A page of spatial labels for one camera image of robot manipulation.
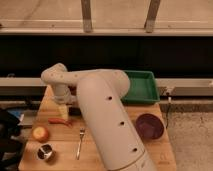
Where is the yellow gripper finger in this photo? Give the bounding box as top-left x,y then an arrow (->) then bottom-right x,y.
59,105 -> 69,120

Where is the black eraser block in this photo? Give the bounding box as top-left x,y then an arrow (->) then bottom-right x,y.
69,107 -> 81,116

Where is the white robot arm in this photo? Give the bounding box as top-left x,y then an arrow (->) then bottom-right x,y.
41,63 -> 157,171

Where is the small metal cup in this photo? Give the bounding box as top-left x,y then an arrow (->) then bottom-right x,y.
37,144 -> 54,162

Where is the dark red bowl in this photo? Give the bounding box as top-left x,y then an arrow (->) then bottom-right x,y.
68,86 -> 76,94

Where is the silver fork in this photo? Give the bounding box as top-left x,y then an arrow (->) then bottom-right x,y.
76,128 -> 85,160

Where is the red yellow apple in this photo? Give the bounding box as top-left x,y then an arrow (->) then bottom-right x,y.
32,126 -> 49,142

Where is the black bag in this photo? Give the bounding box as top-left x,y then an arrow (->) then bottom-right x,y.
0,108 -> 23,171

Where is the green plastic tray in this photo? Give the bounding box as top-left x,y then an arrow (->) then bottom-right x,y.
122,70 -> 160,104

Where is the purple bowl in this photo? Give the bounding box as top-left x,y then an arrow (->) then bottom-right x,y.
135,113 -> 164,140

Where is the left metal window post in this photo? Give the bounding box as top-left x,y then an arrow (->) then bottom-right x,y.
81,0 -> 92,33

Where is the metal window post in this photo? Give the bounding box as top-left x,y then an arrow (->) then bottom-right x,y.
81,0 -> 92,33
144,0 -> 161,33

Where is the right metal window post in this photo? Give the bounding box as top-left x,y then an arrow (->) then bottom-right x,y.
144,0 -> 161,33

